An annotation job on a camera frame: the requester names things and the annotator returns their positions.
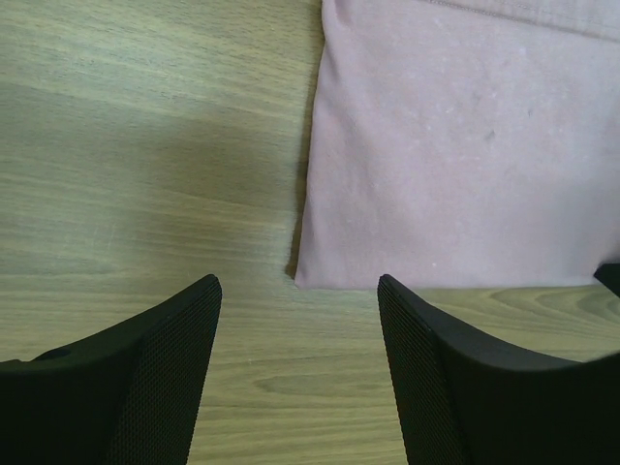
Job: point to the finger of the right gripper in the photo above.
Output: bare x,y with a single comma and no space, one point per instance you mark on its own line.
608,274

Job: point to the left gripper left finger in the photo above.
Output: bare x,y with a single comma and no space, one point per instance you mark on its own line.
129,394

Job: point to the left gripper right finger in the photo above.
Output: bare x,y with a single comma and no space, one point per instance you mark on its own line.
464,396

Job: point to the pink printed t shirt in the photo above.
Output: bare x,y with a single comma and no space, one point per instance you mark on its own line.
463,144

